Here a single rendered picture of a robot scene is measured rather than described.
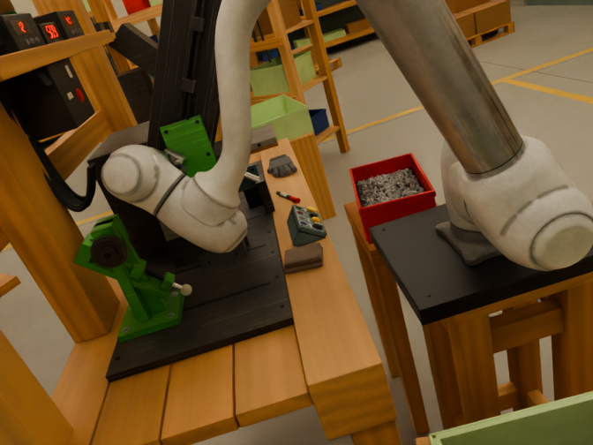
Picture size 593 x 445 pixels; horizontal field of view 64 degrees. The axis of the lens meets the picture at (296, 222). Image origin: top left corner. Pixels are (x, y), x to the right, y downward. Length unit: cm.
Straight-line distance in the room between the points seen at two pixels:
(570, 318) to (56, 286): 116
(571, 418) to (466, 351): 41
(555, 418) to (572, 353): 54
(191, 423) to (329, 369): 27
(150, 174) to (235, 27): 29
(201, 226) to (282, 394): 34
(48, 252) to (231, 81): 60
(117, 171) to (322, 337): 49
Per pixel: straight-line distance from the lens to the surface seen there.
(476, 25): 751
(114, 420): 105
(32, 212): 118
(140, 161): 89
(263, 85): 419
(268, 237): 136
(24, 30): 128
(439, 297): 100
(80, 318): 130
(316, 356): 92
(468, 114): 76
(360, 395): 92
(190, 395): 100
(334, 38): 1008
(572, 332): 122
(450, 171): 102
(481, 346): 112
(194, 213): 90
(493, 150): 80
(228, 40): 86
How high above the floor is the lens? 151
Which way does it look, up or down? 26 degrees down
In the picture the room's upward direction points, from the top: 18 degrees counter-clockwise
